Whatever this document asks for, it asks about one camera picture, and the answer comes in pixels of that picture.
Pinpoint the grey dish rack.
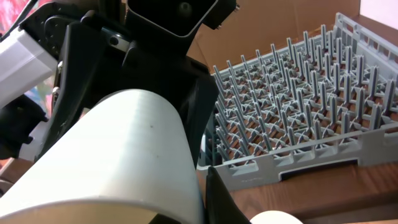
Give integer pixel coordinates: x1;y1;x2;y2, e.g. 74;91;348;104
197;13;397;190

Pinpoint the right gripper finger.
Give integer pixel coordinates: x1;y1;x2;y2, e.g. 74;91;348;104
205;167;251;224

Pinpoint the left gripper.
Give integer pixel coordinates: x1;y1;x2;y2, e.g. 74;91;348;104
20;0;239;160

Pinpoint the light blue bowl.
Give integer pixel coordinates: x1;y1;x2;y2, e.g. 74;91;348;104
1;90;205;224

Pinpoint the pink bowl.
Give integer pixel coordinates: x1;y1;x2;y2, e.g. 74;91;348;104
250;210;303;224

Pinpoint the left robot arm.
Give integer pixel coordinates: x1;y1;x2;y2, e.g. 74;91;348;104
1;0;239;160

